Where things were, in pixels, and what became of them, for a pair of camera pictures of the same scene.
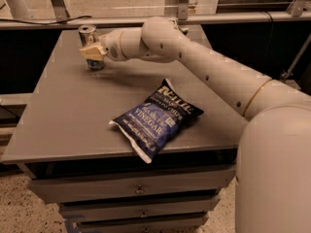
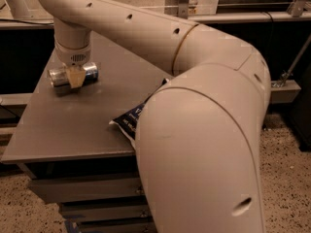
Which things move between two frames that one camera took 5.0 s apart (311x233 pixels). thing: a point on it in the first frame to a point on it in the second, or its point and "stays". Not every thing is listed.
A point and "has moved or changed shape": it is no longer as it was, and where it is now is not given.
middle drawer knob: (144, 214) stays
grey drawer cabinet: (64, 138) stays
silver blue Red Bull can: (88, 37) has moved or changed shape
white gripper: (111, 48) to (74, 56)
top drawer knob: (139, 190) stays
